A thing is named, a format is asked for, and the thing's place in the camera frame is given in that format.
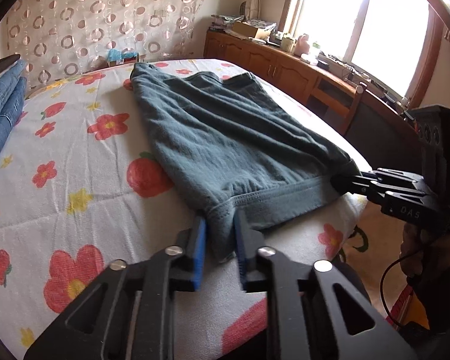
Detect pink figurine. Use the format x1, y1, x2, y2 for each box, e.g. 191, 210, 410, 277
293, 33, 311, 57

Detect black cable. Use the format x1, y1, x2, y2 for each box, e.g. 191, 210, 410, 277
379, 246, 425, 329

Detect blue item on headboard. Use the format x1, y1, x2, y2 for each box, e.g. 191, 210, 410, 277
106, 48, 140, 67

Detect person's right hand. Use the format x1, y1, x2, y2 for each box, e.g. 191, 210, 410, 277
399, 223, 450, 281

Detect cardboard box on cabinet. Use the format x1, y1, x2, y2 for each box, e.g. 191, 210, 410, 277
232, 19, 276, 40

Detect window with wooden frame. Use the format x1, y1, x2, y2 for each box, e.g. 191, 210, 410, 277
280, 0, 445, 108

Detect folded blue denim jeans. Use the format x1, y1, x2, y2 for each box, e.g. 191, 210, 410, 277
0, 58, 27, 153

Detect grey-blue knit pants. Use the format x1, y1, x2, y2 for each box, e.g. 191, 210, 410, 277
130, 63, 359, 261

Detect wooden sideboard cabinet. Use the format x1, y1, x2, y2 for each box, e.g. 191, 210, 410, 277
203, 29, 421, 147

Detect wooden chair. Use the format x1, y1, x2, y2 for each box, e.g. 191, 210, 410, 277
309, 77, 368, 136

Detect white floral bed sheet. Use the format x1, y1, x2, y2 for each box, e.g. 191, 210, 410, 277
0, 66, 367, 359

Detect white cup on cabinet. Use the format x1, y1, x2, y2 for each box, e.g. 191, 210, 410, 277
280, 34, 296, 53

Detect pink circle pattern curtain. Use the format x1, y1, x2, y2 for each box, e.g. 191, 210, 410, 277
0, 0, 204, 89

